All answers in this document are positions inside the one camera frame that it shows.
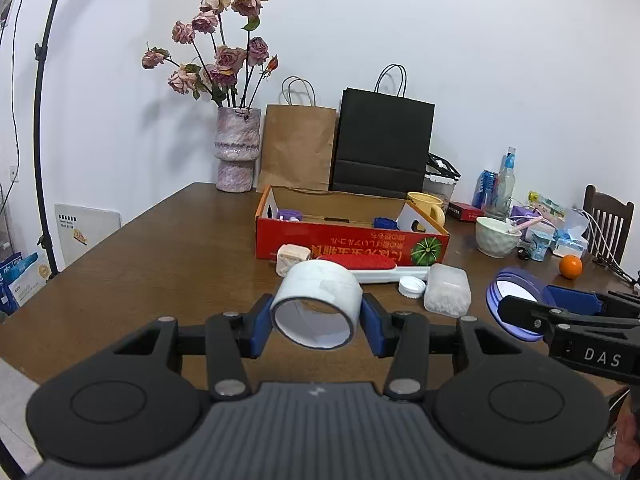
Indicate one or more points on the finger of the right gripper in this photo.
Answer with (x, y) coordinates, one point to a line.
(543, 319)
(575, 299)

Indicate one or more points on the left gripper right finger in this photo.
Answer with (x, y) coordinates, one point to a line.
(403, 337)

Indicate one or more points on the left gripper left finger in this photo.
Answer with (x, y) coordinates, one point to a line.
(231, 338)

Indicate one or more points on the large blue-rimmed lid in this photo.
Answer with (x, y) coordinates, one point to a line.
(521, 284)

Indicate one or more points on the small white cap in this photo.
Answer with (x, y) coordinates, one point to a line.
(411, 287)

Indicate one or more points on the translucent plastic box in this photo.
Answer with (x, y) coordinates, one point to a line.
(448, 291)

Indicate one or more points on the red white lint brush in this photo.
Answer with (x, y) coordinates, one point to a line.
(376, 269)

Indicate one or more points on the white tape roll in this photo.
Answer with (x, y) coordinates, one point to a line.
(317, 305)

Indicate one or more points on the beige cube charger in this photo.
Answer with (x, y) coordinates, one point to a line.
(288, 255)

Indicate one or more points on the dark blue scalloped lid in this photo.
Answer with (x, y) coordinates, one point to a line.
(385, 223)

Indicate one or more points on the purple jar lid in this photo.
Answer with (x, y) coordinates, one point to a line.
(290, 215)

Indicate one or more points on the person's hand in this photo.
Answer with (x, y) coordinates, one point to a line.
(626, 448)

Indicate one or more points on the orange fruit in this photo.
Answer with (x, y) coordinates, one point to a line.
(570, 267)

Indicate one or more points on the blue tissue pack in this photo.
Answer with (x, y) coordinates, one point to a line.
(565, 244)

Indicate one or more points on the white ceramic bowl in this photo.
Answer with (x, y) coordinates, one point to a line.
(495, 238)

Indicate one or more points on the small blue yogurt cup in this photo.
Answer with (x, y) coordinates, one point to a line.
(539, 245)

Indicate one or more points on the pink spoon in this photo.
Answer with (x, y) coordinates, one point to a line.
(525, 225)

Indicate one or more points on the dark wooden chair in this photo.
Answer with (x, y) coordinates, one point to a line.
(610, 223)

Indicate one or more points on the red flat box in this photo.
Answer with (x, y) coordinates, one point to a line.
(463, 212)

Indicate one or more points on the blue soda can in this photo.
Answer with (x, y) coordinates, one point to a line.
(484, 189)

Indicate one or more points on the clear soda bottle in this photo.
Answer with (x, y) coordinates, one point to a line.
(505, 185)

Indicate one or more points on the yellow mug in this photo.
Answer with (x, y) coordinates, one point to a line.
(431, 205)

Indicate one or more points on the red cardboard pumpkin box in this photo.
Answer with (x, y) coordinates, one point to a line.
(338, 223)

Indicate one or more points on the clear food container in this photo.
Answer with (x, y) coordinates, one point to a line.
(440, 179)

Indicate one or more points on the white panel on floor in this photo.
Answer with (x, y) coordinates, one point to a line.
(82, 228)

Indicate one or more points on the black paper bag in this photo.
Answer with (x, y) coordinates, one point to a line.
(382, 141)

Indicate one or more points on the purple textured vase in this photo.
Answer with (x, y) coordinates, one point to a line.
(237, 147)

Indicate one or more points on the brown paper bag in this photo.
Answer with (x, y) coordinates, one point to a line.
(297, 142)

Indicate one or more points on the dried pink rose bouquet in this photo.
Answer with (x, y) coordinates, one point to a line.
(229, 76)

